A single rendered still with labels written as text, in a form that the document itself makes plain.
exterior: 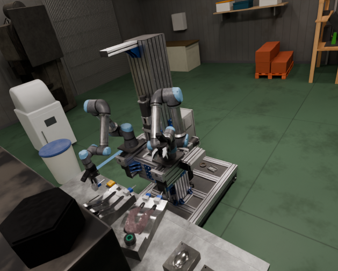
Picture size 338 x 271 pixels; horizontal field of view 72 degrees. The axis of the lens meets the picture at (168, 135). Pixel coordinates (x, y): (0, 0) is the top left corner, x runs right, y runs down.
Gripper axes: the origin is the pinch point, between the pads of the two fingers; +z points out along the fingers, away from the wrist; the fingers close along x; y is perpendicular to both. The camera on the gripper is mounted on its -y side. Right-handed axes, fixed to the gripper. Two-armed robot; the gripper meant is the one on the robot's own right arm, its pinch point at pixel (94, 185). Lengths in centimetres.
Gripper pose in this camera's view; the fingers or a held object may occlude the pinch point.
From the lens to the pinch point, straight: 226.0
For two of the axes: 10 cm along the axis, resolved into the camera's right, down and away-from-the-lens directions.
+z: 1.7, 8.5, 5.0
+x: -7.6, -2.1, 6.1
